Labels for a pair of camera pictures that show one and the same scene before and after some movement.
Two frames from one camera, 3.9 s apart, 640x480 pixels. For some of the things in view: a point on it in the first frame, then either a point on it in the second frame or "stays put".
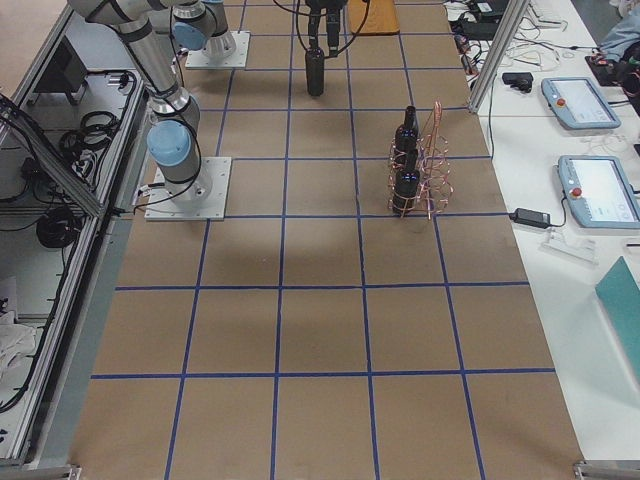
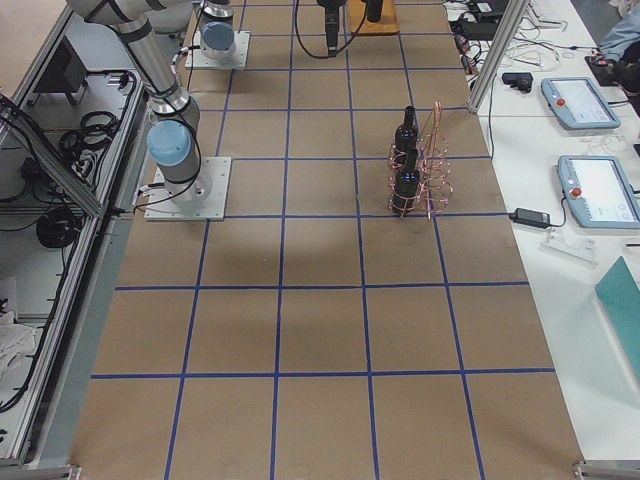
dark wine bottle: [315, 71] to [374, 10]
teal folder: [620, 293] stays put
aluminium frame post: [514, 12] stays put
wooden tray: [381, 18] stays put
